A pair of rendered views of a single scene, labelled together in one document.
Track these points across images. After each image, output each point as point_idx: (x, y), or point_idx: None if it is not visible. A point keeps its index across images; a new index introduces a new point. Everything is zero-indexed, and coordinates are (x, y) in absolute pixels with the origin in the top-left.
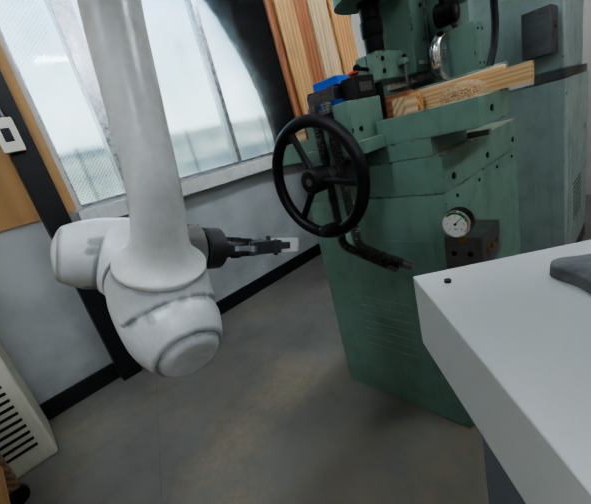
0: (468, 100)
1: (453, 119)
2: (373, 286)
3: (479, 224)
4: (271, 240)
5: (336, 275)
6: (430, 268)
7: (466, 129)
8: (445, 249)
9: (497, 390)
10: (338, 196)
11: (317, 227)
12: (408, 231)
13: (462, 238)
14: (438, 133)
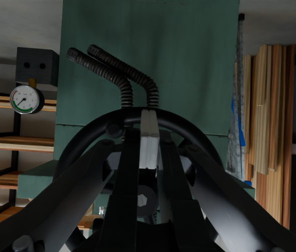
0: (23, 197)
1: (37, 186)
2: (162, 20)
3: (45, 88)
4: (103, 186)
5: (218, 34)
6: (83, 47)
7: (28, 175)
8: (64, 68)
9: None
10: (179, 138)
11: (161, 125)
12: (100, 89)
13: (29, 82)
14: (51, 178)
